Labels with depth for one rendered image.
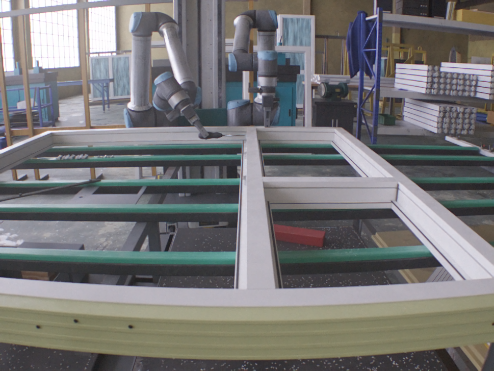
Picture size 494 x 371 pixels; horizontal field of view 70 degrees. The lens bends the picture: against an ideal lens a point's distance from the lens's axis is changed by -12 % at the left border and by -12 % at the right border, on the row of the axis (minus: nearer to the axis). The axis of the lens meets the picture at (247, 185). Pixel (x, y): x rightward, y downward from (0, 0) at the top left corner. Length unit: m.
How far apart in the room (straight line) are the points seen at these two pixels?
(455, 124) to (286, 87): 2.37
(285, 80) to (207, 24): 2.83
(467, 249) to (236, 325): 0.47
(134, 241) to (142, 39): 1.51
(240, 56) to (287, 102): 3.57
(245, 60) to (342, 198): 1.05
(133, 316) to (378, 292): 0.34
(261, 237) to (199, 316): 0.25
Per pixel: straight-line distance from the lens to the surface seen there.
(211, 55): 2.74
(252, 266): 0.63
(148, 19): 2.29
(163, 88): 1.80
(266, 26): 2.46
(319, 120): 5.34
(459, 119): 5.76
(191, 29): 2.74
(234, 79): 5.39
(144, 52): 2.33
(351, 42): 6.26
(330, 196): 1.08
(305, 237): 1.48
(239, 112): 2.55
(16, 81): 10.15
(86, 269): 0.87
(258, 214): 0.83
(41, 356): 1.07
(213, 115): 2.68
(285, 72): 5.41
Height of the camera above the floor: 1.24
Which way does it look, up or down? 18 degrees down
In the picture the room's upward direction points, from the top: straight up
